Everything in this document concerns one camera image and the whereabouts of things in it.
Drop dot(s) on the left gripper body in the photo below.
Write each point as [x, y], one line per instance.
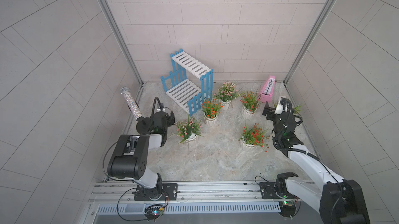
[168, 121]

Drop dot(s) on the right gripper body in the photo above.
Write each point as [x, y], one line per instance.
[271, 116]

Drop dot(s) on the red flower pot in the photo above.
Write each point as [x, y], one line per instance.
[254, 136]
[211, 109]
[250, 101]

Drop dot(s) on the red flower pot front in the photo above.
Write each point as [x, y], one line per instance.
[254, 136]

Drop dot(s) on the blue white wooden rack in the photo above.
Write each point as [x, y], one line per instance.
[190, 83]

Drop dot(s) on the pink flower pot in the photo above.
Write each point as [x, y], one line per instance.
[226, 93]
[189, 129]

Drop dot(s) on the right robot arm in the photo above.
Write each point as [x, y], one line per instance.
[337, 200]

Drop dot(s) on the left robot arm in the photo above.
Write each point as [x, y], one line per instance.
[128, 161]

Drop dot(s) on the pink flower pot right corner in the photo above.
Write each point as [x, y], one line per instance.
[297, 109]

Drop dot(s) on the glitter tube on black stand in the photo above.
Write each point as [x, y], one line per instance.
[136, 113]

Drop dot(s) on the pink metronome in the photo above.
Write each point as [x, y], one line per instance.
[266, 92]

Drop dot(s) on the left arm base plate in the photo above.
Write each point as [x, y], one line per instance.
[170, 189]

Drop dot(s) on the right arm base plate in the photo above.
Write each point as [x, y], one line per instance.
[268, 190]

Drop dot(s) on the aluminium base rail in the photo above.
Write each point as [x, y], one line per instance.
[193, 197]

